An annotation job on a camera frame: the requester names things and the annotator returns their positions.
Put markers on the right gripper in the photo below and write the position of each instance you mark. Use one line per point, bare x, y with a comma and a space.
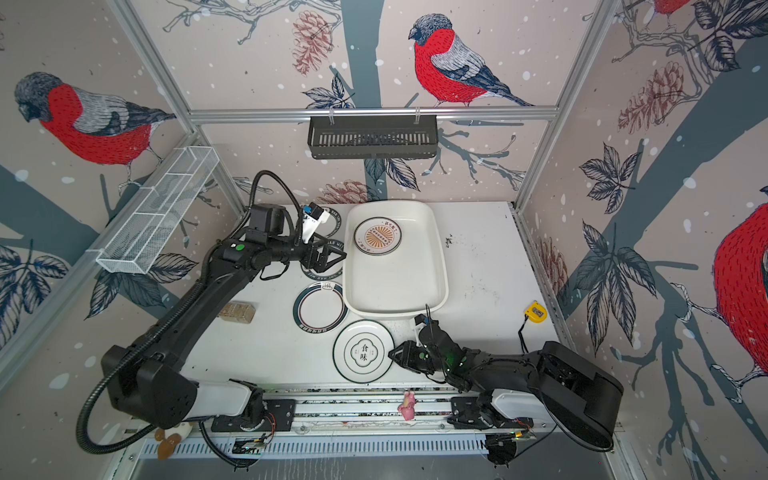
407, 354

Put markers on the pink toy figure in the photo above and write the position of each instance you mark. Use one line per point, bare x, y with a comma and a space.
407, 407

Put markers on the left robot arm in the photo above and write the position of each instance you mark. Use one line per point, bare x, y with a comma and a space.
145, 379

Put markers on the white plastic bin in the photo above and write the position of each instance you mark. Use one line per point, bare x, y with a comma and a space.
404, 282

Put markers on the white plate with green emblem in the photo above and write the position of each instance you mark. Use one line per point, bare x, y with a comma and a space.
361, 351

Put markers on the green rim plate middle left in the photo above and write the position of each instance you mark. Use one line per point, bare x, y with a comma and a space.
332, 273

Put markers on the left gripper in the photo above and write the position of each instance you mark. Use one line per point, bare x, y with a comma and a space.
313, 263

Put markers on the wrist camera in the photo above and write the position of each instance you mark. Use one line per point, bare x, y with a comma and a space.
420, 321
313, 215

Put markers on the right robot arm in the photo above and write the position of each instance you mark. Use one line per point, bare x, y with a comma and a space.
582, 399

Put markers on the black hanging wire basket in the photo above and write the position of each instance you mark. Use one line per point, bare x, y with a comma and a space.
373, 137

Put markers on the green red rim plate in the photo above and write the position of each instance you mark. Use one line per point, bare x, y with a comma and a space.
320, 308

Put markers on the brown white plush toy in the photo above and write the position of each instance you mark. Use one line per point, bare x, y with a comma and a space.
169, 439

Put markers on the green rim plate far left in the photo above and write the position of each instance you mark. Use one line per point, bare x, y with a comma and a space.
332, 225

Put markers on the orange sunburst plate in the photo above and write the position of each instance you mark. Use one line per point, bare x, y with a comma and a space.
377, 236

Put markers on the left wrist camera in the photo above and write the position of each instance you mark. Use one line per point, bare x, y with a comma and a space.
313, 215

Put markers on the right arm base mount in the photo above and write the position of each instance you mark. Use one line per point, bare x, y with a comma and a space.
477, 413

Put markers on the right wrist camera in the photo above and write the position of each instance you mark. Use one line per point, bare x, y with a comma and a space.
420, 321

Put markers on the horizontal aluminium frame bar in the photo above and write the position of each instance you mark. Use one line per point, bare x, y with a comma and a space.
242, 116

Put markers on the yellow tag with cable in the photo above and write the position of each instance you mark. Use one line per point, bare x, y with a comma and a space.
535, 313

